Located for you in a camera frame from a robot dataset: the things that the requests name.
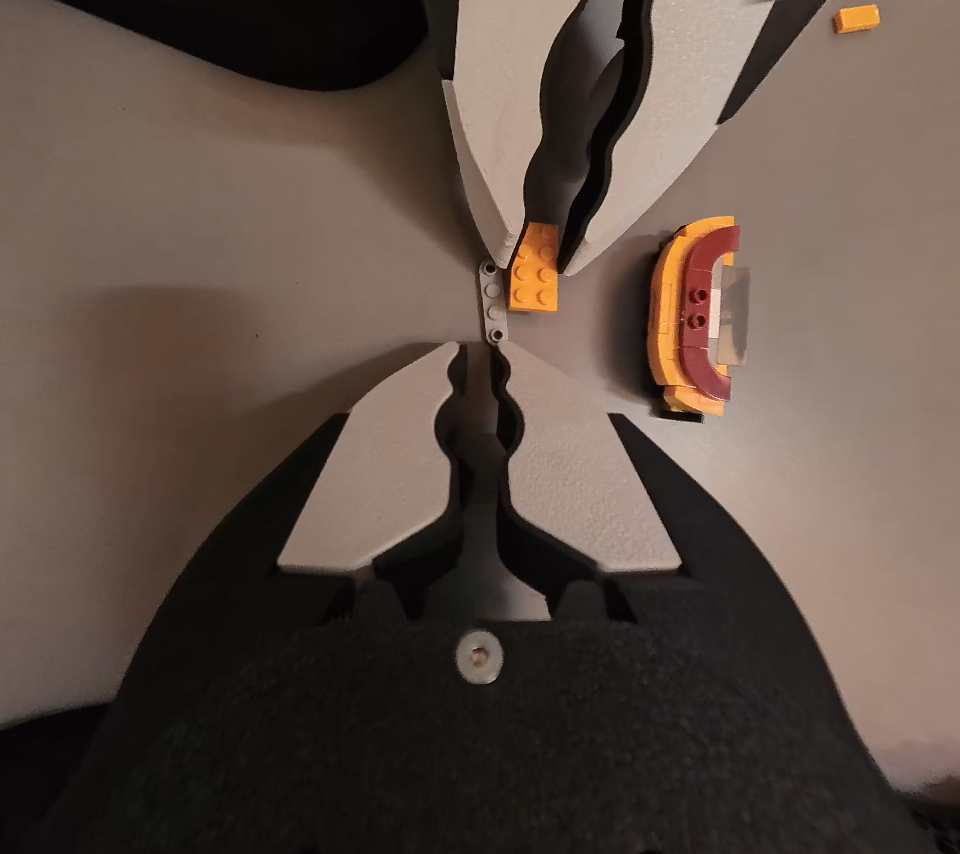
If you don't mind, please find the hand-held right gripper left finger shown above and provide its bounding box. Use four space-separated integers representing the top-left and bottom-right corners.
276 341 472 578

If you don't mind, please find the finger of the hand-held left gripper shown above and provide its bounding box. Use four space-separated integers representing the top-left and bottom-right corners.
557 0 775 279
441 0 629 260

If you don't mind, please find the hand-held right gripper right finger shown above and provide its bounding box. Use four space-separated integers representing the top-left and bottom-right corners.
489 346 685 574

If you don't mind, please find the curved orange dark red lego assembly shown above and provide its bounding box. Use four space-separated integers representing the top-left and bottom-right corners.
646 216 751 424

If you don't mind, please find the grey narrow lego plate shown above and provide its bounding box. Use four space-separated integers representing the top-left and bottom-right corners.
477 260 511 345

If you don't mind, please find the orange lego plate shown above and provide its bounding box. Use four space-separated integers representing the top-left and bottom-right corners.
507 222 562 314

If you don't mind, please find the person's right forearm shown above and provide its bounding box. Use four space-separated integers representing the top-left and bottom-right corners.
0 704 114 854

